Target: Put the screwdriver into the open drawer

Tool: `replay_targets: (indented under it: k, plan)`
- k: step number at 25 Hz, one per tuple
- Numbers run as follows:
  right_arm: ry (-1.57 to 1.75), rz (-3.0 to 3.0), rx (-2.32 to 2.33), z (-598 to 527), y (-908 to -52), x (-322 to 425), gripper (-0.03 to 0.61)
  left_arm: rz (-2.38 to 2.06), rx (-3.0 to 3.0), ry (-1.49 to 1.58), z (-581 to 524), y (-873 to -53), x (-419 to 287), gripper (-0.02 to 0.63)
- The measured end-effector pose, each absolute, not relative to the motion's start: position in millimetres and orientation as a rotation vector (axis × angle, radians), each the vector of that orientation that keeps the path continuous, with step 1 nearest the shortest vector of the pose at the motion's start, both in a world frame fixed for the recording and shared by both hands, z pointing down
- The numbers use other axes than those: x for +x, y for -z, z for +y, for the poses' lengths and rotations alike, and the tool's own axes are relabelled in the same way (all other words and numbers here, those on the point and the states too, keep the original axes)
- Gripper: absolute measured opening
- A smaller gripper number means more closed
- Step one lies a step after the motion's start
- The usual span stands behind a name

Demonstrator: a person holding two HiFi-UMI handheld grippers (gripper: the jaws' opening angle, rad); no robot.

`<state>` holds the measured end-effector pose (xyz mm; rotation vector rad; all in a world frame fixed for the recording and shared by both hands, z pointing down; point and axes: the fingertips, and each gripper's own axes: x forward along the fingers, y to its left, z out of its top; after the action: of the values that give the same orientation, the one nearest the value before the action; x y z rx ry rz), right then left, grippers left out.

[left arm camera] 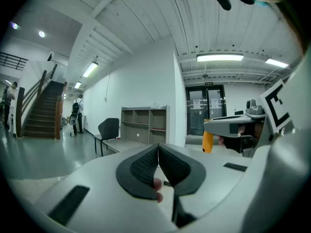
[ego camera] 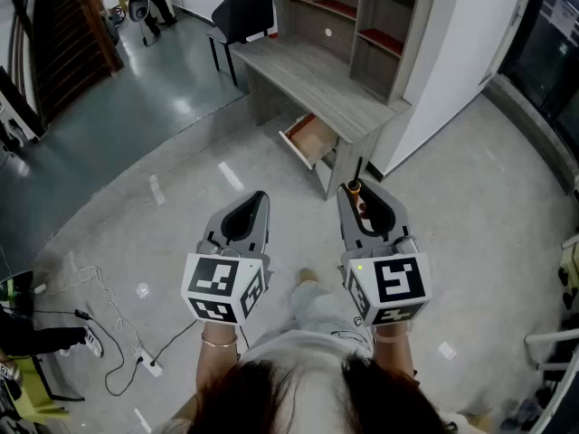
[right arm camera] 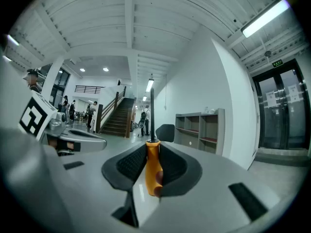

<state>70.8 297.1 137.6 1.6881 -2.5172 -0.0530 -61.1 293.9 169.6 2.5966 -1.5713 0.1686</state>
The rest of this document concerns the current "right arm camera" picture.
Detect small orange object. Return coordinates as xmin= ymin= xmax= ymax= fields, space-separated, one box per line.
xmin=145 ymin=87 xmax=164 ymax=198

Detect brown wooden staircase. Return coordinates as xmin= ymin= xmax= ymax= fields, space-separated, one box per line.
xmin=95 ymin=85 xmax=137 ymax=138

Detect black balcony railing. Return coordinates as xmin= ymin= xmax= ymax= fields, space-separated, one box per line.
xmin=74 ymin=85 xmax=106 ymax=94

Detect grey wooden shelf unit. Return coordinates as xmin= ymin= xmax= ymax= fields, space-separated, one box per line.
xmin=174 ymin=108 xmax=226 ymax=156

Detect wall conduit with box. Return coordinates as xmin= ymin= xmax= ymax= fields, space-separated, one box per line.
xmin=163 ymin=74 xmax=169 ymax=111

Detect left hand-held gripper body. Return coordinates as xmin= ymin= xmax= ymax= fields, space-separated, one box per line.
xmin=18 ymin=90 xmax=70 ymax=141

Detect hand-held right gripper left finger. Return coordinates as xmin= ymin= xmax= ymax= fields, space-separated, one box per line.
xmin=58 ymin=141 xmax=148 ymax=231

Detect dark framed window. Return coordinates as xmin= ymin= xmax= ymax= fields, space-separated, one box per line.
xmin=50 ymin=67 xmax=71 ymax=110

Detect white paper notice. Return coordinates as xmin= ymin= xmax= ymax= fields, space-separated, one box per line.
xmin=287 ymin=83 xmax=300 ymax=101
xmin=264 ymin=90 xmax=278 ymax=108

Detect grey oval device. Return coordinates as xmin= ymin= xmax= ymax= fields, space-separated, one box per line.
xmin=137 ymin=119 xmax=146 ymax=138

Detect person's right hand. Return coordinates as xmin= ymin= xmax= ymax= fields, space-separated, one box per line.
xmin=155 ymin=170 xmax=164 ymax=199

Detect black glass double door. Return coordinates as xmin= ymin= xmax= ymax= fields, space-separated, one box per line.
xmin=252 ymin=58 xmax=311 ymax=151

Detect black chair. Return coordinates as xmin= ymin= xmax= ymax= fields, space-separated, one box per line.
xmin=155 ymin=124 xmax=176 ymax=143

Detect person's left hand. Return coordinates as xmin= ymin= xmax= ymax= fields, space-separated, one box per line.
xmin=48 ymin=134 xmax=75 ymax=155

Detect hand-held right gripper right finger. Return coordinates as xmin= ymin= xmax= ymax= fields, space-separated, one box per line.
xmin=139 ymin=141 xmax=281 ymax=233

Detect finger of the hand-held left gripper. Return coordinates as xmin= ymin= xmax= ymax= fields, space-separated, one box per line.
xmin=58 ymin=131 xmax=108 ymax=153
xmin=66 ymin=128 xmax=105 ymax=141

